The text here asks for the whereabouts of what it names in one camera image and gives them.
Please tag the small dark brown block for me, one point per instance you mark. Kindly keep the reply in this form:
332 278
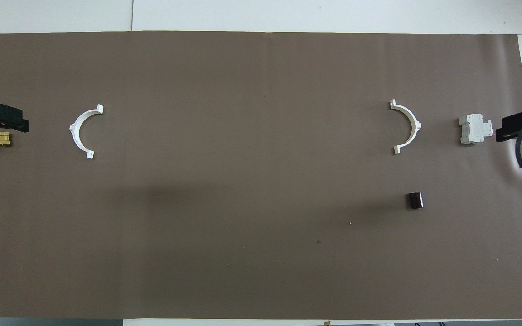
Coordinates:
415 200

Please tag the white circuit breaker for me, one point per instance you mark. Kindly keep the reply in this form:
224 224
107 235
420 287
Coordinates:
471 129

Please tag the white half pipe clamp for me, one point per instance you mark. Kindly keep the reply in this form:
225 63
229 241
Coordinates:
416 127
74 129

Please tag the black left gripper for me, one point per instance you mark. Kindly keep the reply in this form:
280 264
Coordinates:
2 118

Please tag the brown table mat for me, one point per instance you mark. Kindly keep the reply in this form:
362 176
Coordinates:
261 190

